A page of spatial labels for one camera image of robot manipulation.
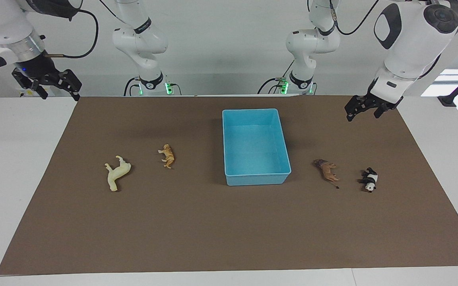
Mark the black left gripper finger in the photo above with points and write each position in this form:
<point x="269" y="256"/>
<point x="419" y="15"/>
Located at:
<point x="382" y="110"/>
<point x="355" y="106"/>

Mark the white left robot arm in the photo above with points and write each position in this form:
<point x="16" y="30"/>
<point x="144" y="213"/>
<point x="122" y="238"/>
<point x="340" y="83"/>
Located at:
<point x="412" y="35"/>

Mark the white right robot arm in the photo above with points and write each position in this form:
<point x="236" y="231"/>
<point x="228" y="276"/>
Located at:
<point x="6" y="24"/>

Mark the black and white panda toy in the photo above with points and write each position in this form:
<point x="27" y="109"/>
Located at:
<point x="370" y="180"/>

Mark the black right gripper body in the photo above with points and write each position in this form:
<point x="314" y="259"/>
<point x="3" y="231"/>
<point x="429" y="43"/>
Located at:
<point x="38" y="67"/>

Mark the brown table mat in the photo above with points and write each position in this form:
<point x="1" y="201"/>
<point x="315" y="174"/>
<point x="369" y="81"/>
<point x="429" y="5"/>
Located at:
<point x="213" y="230"/>

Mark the light blue plastic storage box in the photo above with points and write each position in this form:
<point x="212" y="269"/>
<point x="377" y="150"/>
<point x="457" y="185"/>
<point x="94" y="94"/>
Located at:
<point x="253" y="147"/>

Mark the cream long-necked animal toy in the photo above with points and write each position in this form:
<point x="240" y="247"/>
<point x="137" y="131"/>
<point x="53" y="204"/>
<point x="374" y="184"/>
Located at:
<point x="117" y="172"/>

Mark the brown lion toy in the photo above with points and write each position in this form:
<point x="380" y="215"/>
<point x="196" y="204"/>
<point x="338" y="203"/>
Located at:
<point x="326" y="169"/>

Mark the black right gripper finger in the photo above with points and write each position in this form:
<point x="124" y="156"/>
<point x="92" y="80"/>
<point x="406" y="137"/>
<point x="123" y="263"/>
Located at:
<point x="72" y="83"/>
<point x="34" y="86"/>

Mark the white box with yellow labels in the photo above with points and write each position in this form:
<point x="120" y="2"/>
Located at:
<point x="53" y="91"/>

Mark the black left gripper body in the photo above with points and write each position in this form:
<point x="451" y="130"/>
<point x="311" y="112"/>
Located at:
<point x="384" y="101"/>

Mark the orange striped tiger toy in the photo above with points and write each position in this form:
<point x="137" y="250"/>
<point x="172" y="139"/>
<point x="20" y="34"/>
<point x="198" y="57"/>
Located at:
<point x="168" y="157"/>

